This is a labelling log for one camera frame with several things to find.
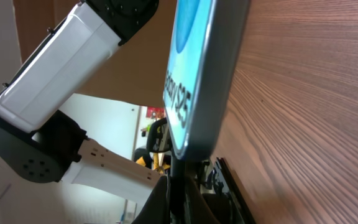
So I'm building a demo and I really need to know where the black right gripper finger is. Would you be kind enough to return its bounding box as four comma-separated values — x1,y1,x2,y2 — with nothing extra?
132,157,219,224

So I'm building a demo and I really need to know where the turquoise screen smartphone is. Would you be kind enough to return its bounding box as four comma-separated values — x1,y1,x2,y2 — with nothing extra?
163,0,250,161

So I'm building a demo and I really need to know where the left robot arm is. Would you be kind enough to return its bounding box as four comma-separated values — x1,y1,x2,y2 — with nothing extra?
0,1,160,205

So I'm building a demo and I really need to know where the black office chair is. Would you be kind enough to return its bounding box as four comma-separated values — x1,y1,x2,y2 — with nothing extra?
146,118,172,153

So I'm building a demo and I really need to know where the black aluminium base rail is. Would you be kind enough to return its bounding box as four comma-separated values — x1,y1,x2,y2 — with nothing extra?
194,157,257,224

